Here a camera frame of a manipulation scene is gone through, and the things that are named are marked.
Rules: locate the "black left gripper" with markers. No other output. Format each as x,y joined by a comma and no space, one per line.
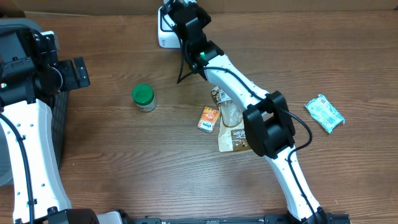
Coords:
68,67

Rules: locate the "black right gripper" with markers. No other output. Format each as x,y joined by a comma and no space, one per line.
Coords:
204,19

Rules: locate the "green lid jar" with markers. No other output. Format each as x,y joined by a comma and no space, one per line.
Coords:
144,97

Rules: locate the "orange Kleenex tissue pack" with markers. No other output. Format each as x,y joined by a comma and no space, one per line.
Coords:
208,119

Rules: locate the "brown white snack pouch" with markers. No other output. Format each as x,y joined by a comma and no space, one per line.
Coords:
231,137

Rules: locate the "teal wet wipes pack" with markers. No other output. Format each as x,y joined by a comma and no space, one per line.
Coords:
322,111

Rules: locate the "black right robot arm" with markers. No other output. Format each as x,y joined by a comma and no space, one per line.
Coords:
268,123

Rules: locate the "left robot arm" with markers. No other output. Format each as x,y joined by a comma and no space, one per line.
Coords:
31,75

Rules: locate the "white barcode scanner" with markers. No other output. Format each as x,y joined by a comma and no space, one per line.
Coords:
166,35

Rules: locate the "grey plastic mesh basket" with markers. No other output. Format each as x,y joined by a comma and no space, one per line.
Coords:
58,104

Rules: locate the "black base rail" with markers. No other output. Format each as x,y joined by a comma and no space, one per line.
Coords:
267,219

